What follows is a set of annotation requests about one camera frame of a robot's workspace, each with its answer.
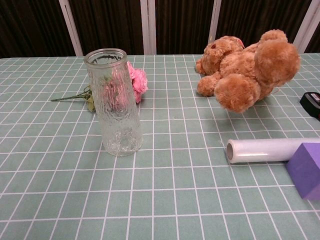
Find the brown teddy bear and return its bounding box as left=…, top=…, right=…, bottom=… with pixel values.
left=195, top=29, right=302, bottom=114

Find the green grid tablecloth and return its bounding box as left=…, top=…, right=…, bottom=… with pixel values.
left=0, top=52, right=320, bottom=240

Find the pink rose bouquet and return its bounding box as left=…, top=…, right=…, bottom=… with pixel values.
left=51, top=61, right=149, bottom=113

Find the purple foam block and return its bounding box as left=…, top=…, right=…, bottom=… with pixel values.
left=286, top=142, right=320, bottom=202

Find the dark pleated curtain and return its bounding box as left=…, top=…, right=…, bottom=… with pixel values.
left=0, top=0, right=320, bottom=59

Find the black device with red tip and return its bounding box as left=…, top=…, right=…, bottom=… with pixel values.
left=299, top=91, right=320, bottom=121

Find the textured transparent glass vase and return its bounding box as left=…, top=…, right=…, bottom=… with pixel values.
left=83, top=48, right=144, bottom=158

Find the plastic wrap roll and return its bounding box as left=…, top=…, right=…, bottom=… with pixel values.
left=226, top=137, right=320, bottom=165

